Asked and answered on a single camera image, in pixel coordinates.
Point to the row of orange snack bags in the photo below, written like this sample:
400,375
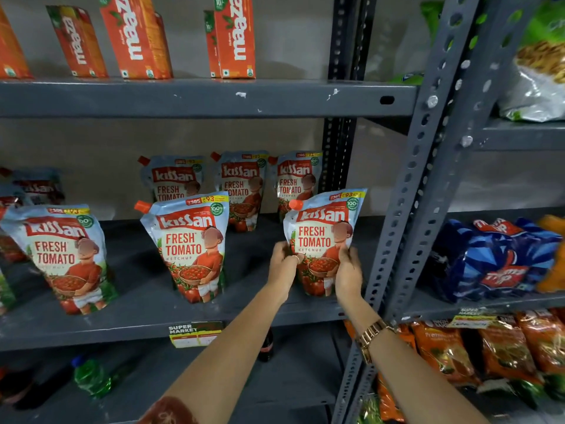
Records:
507,353

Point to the orange chip bag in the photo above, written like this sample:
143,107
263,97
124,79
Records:
554,260

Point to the grey perforated upright post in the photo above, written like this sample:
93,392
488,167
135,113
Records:
397,225
501,52

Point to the row of orange juice cartons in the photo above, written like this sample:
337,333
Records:
137,39

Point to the small cola bottle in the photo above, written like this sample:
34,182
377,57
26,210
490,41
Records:
266,344

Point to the small green bottle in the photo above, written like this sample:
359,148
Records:
90,377

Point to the blue red snack multipack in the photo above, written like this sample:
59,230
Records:
485,260

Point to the person's right forearm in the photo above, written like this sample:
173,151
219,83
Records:
419,384

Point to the row of ketchup pouches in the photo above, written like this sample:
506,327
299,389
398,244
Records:
190,242

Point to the green white snack bag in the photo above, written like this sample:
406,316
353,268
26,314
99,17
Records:
534,83

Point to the black perforated upright post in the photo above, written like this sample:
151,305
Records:
344,61

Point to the small yellow price tag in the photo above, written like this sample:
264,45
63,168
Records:
472,321
194,334

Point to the person's left forearm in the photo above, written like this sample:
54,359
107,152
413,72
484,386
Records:
229,357

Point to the person's right hand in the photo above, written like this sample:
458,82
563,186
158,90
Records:
348,278

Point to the person's left hand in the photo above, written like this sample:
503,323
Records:
282,269

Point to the gold wristwatch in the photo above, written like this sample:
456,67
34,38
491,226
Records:
373,337

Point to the brown patterned left sleeve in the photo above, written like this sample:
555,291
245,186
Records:
167,412

